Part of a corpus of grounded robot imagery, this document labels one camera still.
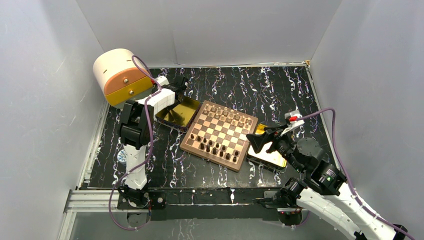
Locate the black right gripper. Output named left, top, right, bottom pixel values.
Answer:
left=245, top=124, right=305, bottom=173

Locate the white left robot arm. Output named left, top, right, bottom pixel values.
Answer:
left=118, top=76, right=189, bottom=208

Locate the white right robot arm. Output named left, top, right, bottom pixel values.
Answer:
left=246, top=125, right=408, bottom=240

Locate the wooden chess board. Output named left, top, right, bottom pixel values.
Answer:
left=180, top=100, right=259, bottom=172

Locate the gold tin lid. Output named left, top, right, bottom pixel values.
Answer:
left=247, top=141, right=287, bottom=172

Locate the gold tin box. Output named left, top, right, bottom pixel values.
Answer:
left=155, top=97, right=201, bottom=133

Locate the round cream drawer cabinet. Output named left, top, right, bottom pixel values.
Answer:
left=92, top=48, right=153, bottom=109

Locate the small white blue bottle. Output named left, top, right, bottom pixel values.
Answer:
left=117, top=149, right=128, bottom=165

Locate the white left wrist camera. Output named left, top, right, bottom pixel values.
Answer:
left=155, top=75, right=169, bottom=88

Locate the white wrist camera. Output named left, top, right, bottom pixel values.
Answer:
left=155, top=75, right=169, bottom=88
left=281, top=110, right=305, bottom=136

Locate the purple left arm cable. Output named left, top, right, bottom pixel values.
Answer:
left=108, top=54, right=165, bottom=232

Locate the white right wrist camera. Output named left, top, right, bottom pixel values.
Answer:
left=281, top=110, right=305, bottom=136

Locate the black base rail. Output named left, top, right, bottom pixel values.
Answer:
left=116, top=187, right=314, bottom=222

